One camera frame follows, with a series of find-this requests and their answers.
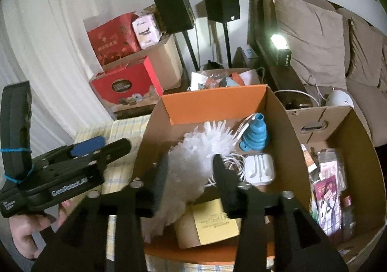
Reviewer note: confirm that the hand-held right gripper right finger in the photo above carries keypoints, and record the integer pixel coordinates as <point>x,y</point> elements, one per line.
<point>222,181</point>

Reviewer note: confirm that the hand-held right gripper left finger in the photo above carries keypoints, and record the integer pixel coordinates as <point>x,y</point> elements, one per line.
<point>160,182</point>

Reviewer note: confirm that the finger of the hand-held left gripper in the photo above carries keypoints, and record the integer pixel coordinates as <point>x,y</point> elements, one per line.
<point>89,145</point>
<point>115,149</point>

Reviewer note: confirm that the white earphone case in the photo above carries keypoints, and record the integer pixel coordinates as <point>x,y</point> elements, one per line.
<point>260,169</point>

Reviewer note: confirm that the brown sponge with yellow label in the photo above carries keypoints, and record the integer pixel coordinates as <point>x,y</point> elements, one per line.
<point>187,229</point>

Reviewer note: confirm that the blue folding funnel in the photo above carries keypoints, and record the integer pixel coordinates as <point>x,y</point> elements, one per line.
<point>252,136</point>

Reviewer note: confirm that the orange cardboard box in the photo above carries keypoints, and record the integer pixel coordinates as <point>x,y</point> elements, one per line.
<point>211,102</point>

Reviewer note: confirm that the person's left hand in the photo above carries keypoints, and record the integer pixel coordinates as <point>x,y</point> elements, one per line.
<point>27,235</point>

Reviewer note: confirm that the yellow checked tablecloth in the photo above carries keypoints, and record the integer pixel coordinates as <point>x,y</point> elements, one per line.
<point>119,170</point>

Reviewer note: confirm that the clear plastic bag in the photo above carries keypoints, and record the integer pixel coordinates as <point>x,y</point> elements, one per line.
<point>208,81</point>

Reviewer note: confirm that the pile of small packets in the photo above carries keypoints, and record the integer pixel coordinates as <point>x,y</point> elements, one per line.
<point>326,184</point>

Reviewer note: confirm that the red gift bag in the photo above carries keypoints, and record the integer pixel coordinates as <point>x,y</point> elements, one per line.
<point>108,39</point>

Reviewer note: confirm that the white drape curtain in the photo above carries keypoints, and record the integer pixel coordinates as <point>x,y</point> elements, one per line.
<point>45,33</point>

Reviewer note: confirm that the pink and white package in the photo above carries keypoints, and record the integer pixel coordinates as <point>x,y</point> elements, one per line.
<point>145,31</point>

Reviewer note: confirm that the black speaker stand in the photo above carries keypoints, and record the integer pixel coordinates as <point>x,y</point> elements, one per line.
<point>226,45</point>
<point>190,51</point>

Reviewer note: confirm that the large brown cardboard box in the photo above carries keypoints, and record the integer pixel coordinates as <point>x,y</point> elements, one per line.
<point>347,132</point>

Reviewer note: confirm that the portable lamp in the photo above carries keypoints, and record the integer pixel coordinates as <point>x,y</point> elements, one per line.
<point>279,54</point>

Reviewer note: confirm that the white oval device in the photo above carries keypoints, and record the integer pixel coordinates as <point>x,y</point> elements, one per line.
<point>338,98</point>

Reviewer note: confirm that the black speaker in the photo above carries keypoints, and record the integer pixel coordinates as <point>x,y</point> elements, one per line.
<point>174,12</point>
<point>220,2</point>

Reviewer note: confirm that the brown cushion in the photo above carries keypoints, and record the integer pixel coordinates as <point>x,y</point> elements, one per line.
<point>311,36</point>
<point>362,54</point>

